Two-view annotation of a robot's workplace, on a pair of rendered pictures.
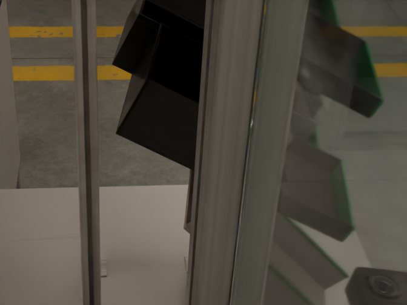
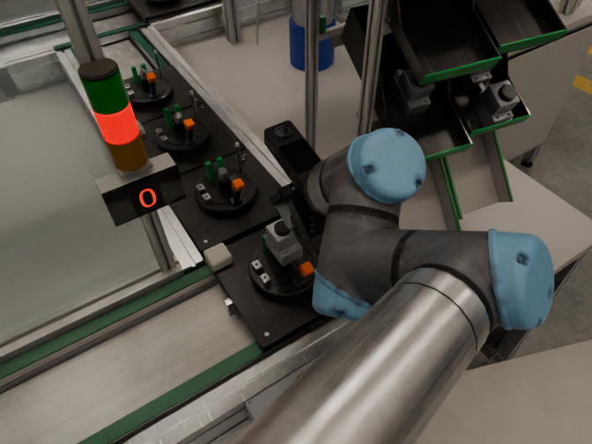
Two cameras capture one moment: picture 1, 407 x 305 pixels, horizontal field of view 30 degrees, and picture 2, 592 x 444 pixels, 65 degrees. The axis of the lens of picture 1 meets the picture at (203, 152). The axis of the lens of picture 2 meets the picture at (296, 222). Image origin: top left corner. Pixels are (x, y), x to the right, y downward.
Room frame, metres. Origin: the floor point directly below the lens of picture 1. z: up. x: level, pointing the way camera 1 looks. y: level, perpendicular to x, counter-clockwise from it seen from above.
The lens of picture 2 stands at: (0.25, -0.65, 1.72)
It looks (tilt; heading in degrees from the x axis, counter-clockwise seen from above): 48 degrees down; 68
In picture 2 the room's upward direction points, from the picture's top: 1 degrees counter-clockwise
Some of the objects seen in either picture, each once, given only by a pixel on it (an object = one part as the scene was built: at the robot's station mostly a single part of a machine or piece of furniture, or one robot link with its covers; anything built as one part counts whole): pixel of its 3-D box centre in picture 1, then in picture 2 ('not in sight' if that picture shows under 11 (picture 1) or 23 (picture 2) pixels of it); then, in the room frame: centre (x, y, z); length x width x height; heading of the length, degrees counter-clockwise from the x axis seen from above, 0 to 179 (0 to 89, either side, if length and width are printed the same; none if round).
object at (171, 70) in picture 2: not in sight; (145, 81); (0.31, 0.60, 1.01); 0.24 x 0.24 x 0.13; 10
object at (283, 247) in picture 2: not in sight; (280, 235); (0.43, -0.12, 1.07); 0.08 x 0.04 x 0.07; 100
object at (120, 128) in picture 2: not in sight; (116, 120); (0.23, -0.05, 1.34); 0.05 x 0.05 x 0.05
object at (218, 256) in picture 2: not in sight; (218, 259); (0.32, -0.05, 0.97); 0.05 x 0.05 x 0.04; 10
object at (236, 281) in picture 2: not in sight; (284, 273); (0.43, -0.13, 0.96); 0.24 x 0.24 x 0.02; 10
